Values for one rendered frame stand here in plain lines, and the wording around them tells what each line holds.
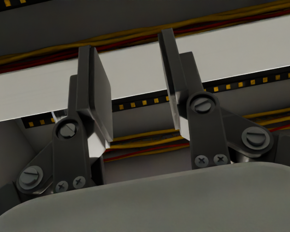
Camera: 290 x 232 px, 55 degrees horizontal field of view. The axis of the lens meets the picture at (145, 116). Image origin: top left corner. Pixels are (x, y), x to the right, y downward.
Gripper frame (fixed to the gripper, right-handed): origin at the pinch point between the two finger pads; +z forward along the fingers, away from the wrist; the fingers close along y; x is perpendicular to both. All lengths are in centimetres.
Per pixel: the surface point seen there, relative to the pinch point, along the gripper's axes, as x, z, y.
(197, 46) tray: -7.6, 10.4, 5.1
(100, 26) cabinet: -15.7, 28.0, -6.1
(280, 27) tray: -7.4, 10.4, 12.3
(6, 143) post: -28.5, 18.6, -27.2
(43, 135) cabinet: -34.2, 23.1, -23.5
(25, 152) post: -34.5, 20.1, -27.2
